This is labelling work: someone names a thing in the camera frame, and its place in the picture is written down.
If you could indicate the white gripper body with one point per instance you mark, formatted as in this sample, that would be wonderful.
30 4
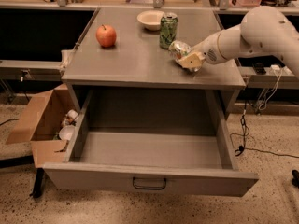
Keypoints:
207 50

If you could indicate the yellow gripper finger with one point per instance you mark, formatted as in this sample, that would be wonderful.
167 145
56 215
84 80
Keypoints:
192 60

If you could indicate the crushed silver green 7up can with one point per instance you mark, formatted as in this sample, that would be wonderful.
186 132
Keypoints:
179 49

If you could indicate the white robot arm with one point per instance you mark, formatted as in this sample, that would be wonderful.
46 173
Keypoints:
263 31

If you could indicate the upright green soda can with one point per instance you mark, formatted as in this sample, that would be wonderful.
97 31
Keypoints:
168 31

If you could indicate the grey cabinet counter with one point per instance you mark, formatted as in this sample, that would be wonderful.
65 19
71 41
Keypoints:
137 60

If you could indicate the open grey top drawer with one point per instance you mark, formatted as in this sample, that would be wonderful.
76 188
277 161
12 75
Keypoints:
179 135

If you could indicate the black device on ledge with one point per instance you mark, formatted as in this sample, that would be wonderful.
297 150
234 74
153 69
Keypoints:
259 68

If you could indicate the white ceramic bowl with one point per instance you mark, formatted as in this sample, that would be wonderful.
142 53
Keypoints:
150 19

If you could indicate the white power adapter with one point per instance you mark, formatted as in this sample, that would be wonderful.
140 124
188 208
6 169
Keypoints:
275 68

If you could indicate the red apple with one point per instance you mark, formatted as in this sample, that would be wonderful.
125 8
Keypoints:
106 36

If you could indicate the white cup in box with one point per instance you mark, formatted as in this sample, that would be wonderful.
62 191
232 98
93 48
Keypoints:
66 132

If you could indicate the brown cardboard box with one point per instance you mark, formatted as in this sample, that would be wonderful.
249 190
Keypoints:
40 121

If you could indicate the black drawer handle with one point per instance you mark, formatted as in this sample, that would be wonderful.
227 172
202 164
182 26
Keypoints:
149 184

